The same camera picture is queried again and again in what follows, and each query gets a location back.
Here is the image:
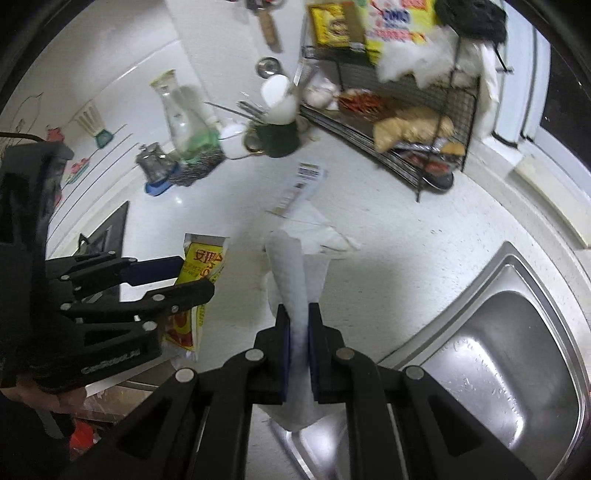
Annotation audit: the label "black wire rack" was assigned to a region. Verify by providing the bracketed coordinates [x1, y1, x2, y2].
[301, 39, 480, 198]

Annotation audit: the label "small steel teapot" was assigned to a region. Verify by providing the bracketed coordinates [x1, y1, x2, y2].
[135, 142, 177, 184]

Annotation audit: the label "kitchen wall sticker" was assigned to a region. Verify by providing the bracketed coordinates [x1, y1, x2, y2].
[6, 93, 133, 204]

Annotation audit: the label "blue saucer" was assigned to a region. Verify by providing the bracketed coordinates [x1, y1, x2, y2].
[144, 179, 174, 197]

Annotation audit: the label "black gas stove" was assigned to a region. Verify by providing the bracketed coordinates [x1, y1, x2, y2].
[74, 201, 129, 257]

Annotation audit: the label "orange handled scissors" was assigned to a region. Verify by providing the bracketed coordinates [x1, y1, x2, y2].
[245, 0, 283, 53]

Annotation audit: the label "yellow OMO detergent bottle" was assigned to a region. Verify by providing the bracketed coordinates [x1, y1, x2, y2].
[361, 0, 437, 65]

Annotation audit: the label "dark woven coaster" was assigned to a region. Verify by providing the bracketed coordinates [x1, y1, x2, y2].
[169, 149, 225, 187]

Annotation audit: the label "ginger root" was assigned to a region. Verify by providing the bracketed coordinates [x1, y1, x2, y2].
[373, 106, 455, 153]

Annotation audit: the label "white shampoo sachet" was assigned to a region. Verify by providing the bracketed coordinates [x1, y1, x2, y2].
[266, 162, 328, 218]

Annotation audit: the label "dark green enamel mug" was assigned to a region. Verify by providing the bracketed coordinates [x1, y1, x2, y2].
[243, 120, 301, 158]

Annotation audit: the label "white tissue paper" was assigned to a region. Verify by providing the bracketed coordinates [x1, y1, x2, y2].
[263, 201, 361, 432]

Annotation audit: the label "black plastic bag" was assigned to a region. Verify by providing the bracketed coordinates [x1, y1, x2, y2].
[435, 0, 513, 73]

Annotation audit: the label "glass carafe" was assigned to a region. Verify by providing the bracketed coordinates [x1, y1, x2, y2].
[150, 69, 218, 164]

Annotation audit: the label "yellow red sauce packet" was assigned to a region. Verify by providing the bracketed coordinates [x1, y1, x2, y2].
[163, 233, 228, 367]

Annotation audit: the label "white lidded jar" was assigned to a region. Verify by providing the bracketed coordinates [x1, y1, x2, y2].
[219, 122, 252, 160]

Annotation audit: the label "stainless steel sink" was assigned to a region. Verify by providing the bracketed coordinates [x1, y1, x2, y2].
[269, 241, 591, 480]

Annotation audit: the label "yellow label oil bottle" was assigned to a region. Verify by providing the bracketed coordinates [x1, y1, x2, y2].
[307, 1, 366, 52]

